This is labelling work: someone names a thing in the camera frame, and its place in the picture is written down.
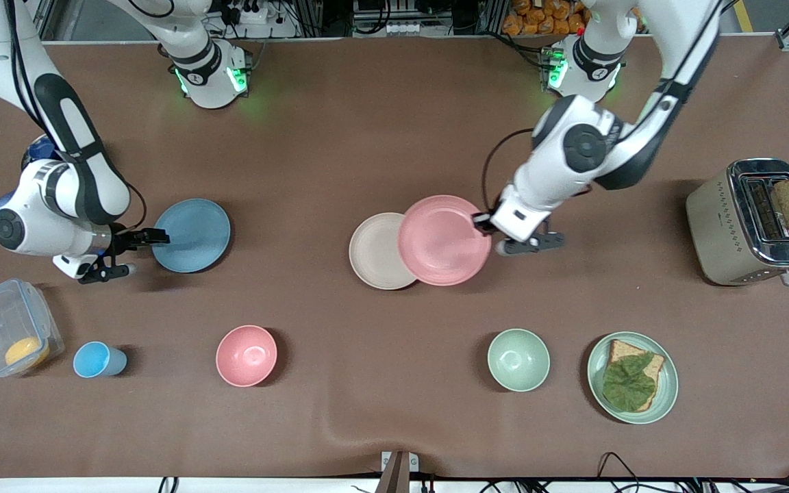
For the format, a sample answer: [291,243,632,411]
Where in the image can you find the blue plate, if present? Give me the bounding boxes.
[151,199,231,274]

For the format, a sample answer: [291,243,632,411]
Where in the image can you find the pink plate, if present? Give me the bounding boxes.
[398,195,493,287]

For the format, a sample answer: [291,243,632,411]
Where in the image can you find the beige plate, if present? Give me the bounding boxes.
[349,212,420,290]

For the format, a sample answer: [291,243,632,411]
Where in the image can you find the blue cup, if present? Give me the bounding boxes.
[73,341,128,379]

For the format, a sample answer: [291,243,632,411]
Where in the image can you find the glass lid blue knob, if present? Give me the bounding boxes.
[22,134,61,170]

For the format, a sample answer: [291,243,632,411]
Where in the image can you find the green bowl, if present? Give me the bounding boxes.
[488,329,551,392]

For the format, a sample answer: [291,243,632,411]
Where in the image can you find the yellow round food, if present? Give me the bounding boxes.
[5,337,51,371]

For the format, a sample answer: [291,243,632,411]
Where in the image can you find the pink bowl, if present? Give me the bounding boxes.
[216,325,278,388]

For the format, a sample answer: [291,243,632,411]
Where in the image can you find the bread slice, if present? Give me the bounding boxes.
[603,339,666,412]

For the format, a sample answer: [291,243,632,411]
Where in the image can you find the green lettuce leaf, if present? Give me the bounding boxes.
[603,353,657,413]

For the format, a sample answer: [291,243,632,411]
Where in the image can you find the orange snack bags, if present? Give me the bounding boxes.
[503,0,588,36]

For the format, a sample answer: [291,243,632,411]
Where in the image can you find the beige chrome toaster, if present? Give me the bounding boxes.
[686,159,789,287]

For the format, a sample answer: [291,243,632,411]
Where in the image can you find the green plate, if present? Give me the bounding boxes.
[587,332,679,425]

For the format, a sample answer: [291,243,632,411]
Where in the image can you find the metal table clamp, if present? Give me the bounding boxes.
[377,451,420,493]

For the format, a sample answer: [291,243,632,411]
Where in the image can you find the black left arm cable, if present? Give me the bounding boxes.
[481,0,727,214]

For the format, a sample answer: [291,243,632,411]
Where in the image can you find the black floor cable loop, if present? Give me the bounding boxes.
[597,452,645,493]

